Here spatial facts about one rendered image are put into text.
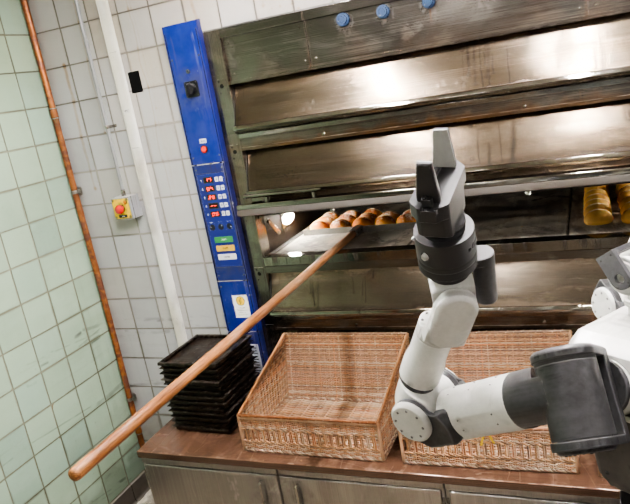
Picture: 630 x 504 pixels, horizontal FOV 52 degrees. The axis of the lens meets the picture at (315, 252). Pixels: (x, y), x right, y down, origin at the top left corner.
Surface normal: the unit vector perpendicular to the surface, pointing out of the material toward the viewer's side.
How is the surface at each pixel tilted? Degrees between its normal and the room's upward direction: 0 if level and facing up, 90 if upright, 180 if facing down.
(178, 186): 90
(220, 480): 90
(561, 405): 63
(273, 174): 70
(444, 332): 114
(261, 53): 90
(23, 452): 90
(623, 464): 101
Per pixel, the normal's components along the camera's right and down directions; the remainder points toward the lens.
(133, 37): -0.37, 0.29
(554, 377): -0.67, -0.16
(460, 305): 0.00, 0.62
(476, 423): -0.61, 0.43
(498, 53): -0.40, -0.05
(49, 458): 0.91, -0.06
